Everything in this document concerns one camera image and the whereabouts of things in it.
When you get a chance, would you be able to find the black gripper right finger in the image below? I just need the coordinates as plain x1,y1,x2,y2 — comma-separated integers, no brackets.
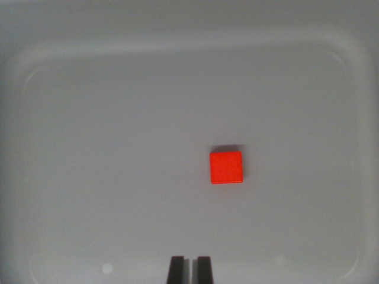
192,256,214,284

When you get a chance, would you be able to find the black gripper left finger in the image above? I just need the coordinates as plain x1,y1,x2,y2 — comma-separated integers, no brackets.
166,255,190,284

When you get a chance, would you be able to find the red cube block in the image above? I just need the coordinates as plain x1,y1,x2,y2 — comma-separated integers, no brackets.
209,150,244,185

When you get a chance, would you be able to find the white plastic bin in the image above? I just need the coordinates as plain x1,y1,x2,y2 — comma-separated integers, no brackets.
0,0,379,284

